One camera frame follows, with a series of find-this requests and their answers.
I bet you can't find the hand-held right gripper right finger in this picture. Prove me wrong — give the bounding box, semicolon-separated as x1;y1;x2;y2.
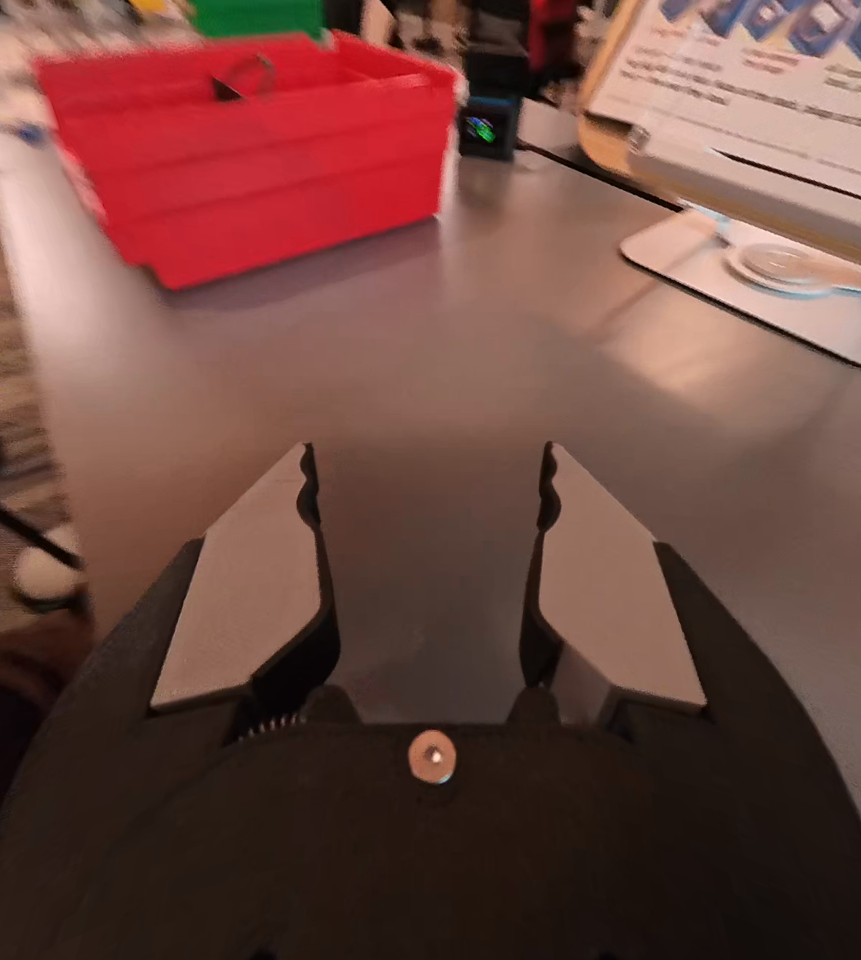
518;441;708;727

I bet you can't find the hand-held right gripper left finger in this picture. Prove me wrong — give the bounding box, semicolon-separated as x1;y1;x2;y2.
148;441;342;742

